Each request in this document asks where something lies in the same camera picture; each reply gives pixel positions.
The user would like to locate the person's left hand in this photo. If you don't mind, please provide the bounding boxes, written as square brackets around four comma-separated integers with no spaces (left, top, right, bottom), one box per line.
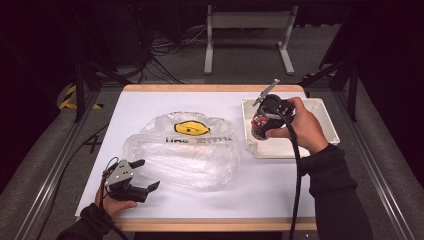
[94,186,138,219]

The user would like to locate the left hand-held gripper black cable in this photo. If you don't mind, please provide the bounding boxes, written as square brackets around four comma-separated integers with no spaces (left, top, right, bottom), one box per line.
[99,156,130,240]

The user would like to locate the right hand-held gripper black cable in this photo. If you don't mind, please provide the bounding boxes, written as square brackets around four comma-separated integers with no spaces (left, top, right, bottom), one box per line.
[266,109,303,240]

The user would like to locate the white metal stand frame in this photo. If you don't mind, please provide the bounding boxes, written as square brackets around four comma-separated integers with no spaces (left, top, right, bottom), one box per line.
[203,4,299,76]

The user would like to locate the black tape cross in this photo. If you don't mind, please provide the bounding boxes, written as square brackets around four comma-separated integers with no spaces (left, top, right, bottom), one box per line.
[82,134,103,154]

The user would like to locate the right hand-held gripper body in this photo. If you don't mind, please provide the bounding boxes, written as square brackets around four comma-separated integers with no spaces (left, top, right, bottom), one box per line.
[252,78,296,132]

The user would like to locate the white table mat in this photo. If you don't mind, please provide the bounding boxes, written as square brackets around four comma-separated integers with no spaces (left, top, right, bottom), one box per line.
[75,90,318,221]

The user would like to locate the yellow black hazard tape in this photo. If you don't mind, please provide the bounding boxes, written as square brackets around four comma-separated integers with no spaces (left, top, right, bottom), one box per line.
[58,84,104,111]

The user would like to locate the aluminium frame rail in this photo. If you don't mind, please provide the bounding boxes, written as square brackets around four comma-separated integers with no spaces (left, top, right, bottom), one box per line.
[332,89,418,240]
[13,89,102,240]

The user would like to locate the white plastic bin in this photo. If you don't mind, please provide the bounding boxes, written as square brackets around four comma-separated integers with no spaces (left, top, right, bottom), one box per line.
[240,97,341,160]

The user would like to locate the bundle of floor cables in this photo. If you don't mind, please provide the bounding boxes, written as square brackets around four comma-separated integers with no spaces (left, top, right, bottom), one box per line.
[131,24,209,85]

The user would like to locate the clear plastic bag yellow smiley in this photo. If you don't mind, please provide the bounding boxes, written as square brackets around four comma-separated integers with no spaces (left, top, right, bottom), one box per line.
[123,111,242,193]

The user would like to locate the hand-held gripper black cable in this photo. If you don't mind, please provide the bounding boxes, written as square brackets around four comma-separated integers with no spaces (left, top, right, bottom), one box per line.
[99,156,130,240]
[266,109,303,240]

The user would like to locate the black tripod stand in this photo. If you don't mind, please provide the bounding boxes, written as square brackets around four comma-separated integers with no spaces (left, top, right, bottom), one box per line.
[71,58,134,123]
[299,59,362,123]

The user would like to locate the person's right hand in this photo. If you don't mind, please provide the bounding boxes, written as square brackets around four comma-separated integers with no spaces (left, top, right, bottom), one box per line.
[265,96,329,156]

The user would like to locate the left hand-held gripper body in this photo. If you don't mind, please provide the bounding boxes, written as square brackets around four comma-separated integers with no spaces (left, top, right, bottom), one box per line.
[104,159,149,203]

